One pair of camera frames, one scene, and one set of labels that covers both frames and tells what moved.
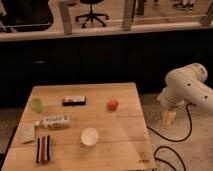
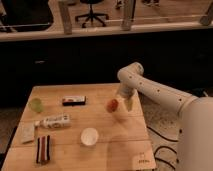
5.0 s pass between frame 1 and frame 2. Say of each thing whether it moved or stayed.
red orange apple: stayed
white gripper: moved
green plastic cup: stayed
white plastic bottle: stayed
